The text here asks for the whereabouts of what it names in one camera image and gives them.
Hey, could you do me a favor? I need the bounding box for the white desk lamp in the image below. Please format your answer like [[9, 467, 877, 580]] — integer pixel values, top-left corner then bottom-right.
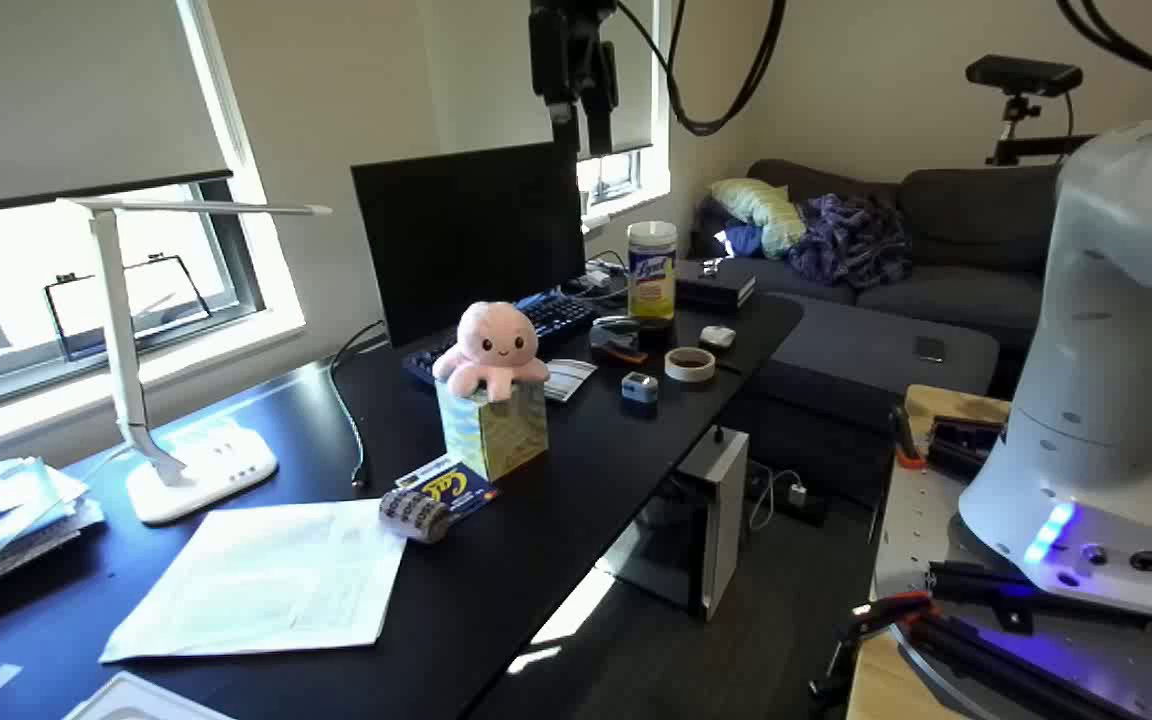
[[56, 196, 337, 530]]

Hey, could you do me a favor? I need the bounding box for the small blue white device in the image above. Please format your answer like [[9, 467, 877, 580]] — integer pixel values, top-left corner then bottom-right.
[[621, 372, 662, 410]]

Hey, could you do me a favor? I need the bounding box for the black computer monitor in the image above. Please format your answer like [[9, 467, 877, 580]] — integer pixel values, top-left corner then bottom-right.
[[352, 143, 583, 345]]

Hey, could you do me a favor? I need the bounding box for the black camera on tripod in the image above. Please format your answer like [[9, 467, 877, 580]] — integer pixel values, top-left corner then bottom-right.
[[965, 57, 1083, 166]]

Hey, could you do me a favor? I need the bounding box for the pink plush octopus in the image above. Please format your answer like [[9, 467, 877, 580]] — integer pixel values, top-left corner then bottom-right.
[[434, 299, 549, 405]]

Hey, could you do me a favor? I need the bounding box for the stack of blue papers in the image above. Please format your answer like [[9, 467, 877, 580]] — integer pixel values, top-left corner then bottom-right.
[[0, 458, 103, 575]]

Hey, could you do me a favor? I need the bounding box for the white paper sheet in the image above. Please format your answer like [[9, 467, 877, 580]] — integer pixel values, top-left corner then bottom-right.
[[102, 499, 408, 664]]

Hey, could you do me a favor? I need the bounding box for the grey desktop computer tower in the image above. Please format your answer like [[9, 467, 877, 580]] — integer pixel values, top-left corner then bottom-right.
[[604, 424, 747, 619]]

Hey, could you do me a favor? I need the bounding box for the yellow green cardboard box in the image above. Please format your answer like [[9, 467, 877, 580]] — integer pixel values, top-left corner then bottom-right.
[[436, 385, 549, 481]]

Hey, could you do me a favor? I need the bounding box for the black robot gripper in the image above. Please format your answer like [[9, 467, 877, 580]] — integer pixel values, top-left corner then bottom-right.
[[529, 0, 621, 157]]

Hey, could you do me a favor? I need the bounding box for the white wipes canister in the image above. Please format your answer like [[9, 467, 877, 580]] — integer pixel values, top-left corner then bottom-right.
[[629, 221, 678, 326]]

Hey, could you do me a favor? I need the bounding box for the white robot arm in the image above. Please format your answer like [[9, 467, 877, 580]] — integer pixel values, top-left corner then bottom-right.
[[958, 122, 1152, 618]]

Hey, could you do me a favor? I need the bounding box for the purple blanket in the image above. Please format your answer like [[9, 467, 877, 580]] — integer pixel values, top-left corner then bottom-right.
[[788, 192, 911, 291]]

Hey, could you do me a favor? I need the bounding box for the black box on desk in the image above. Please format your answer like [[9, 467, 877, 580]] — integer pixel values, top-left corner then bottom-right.
[[678, 268, 757, 315]]

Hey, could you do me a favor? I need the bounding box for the blue battery pack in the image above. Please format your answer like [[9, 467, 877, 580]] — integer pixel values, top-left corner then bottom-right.
[[382, 458, 495, 543]]

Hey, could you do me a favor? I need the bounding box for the grey sofa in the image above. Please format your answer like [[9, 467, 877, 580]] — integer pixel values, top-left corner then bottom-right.
[[687, 157, 1063, 507]]

